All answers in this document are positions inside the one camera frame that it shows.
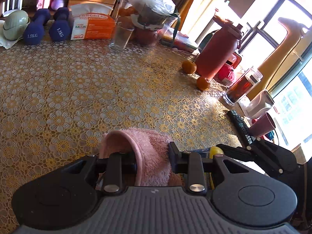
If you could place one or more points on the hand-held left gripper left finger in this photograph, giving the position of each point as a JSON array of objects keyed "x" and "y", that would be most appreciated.
[{"x": 114, "y": 167}]

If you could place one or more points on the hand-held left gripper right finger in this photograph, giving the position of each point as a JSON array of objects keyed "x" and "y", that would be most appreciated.
[{"x": 173, "y": 157}]

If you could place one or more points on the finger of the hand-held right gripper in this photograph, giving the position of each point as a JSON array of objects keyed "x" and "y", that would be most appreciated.
[{"x": 234, "y": 152}]

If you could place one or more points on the yellow vitamin bottle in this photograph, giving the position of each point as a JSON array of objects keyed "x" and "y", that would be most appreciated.
[{"x": 217, "y": 151}]

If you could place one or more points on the pink towel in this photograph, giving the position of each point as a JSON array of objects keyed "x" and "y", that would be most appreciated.
[{"x": 151, "y": 151}]

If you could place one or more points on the black remote control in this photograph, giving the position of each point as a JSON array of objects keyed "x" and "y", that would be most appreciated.
[{"x": 240, "y": 125}]

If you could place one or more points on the pink ribbed cup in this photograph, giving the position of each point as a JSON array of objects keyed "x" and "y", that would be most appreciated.
[{"x": 262, "y": 125}]

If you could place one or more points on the glass tea bottle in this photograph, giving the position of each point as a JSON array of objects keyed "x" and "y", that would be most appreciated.
[{"x": 240, "y": 87}]

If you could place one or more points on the orange mandarin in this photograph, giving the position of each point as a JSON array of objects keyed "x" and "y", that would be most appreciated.
[
  {"x": 203, "y": 83},
  {"x": 189, "y": 67}
]

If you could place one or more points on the orange stool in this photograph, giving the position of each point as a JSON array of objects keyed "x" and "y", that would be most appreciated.
[{"x": 234, "y": 59}]

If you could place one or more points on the red water bottle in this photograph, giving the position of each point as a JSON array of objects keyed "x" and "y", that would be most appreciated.
[{"x": 217, "y": 53}]

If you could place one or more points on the yellow giraffe plush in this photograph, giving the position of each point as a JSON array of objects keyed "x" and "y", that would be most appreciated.
[{"x": 277, "y": 61}]

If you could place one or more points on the colourful storage box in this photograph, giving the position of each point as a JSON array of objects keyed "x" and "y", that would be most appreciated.
[{"x": 181, "y": 41}]

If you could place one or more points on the red clay pot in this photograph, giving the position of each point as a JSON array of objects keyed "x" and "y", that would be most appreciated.
[{"x": 147, "y": 36}]

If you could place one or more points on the clear drinking glass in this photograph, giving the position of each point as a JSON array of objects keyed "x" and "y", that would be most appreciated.
[{"x": 120, "y": 37}]

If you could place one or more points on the orange white tissue box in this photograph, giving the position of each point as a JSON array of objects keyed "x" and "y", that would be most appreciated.
[{"x": 95, "y": 26}]

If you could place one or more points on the blue dumbbell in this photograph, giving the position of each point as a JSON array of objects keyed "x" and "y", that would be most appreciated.
[
  {"x": 59, "y": 26},
  {"x": 36, "y": 28}
]

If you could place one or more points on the yellow curtain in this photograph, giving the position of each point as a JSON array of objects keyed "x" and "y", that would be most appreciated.
[{"x": 204, "y": 2}]

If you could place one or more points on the green egg-shaped container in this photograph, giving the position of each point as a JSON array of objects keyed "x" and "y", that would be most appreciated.
[{"x": 15, "y": 25}]

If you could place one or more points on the pink bag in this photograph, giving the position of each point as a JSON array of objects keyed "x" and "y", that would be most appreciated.
[{"x": 44, "y": 0}]

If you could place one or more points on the white slatted rack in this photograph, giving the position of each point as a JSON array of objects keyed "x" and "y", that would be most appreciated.
[{"x": 11, "y": 4}]

